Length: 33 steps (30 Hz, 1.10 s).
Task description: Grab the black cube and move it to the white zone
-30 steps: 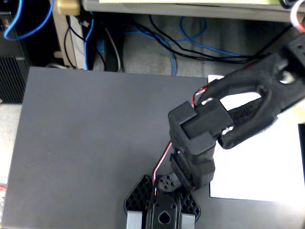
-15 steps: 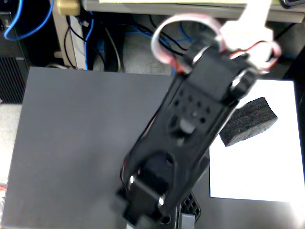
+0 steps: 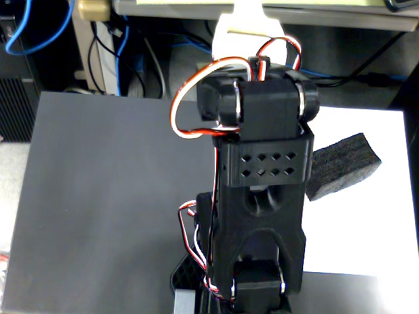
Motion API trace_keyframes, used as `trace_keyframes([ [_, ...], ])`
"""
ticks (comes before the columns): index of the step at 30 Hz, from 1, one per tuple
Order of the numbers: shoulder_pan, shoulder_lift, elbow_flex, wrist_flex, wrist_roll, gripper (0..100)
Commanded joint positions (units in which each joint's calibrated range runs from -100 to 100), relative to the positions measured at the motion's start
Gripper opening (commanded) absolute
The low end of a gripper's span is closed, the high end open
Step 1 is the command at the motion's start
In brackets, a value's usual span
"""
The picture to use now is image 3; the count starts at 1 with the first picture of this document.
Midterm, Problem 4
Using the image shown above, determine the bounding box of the black device on desk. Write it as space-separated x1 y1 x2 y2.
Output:
382 0 419 13

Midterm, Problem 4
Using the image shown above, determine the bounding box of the red white servo wire loop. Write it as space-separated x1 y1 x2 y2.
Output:
170 57 255 140

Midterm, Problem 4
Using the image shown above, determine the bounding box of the white desk leg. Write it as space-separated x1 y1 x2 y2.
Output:
71 18 120 96

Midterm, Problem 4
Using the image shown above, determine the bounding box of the thin black cable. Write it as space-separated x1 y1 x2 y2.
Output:
87 21 118 92

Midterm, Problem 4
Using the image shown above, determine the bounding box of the blue cable beside desk leg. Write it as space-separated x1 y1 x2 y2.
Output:
113 14 130 96

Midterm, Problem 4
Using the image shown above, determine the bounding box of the black foam cube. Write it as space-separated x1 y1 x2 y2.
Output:
305 132 383 202

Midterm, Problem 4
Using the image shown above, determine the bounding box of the beige plastic block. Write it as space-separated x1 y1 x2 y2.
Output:
77 0 111 22

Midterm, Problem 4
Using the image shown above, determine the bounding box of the blue looped cable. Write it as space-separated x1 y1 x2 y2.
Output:
5 0 77 56

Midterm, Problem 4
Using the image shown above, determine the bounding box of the red white black base wire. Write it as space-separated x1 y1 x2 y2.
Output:
178 199 236 302

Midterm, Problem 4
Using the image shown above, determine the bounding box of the short red white servo wire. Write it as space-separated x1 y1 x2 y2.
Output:
257 36 302 81

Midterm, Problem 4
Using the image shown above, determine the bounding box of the black computer tower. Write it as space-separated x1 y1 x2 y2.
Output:
0 14 42 144

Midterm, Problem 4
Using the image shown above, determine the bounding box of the grey hanging cable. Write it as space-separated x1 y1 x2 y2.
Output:
143 35 168 99

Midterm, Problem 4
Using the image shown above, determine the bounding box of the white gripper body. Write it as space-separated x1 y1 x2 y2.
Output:
211 12 289 66

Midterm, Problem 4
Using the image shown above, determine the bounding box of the long black floor cable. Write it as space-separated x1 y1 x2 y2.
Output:
307 31 407 88

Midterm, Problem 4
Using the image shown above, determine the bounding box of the white paper sheet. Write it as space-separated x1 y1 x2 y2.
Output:
301 106 419 278

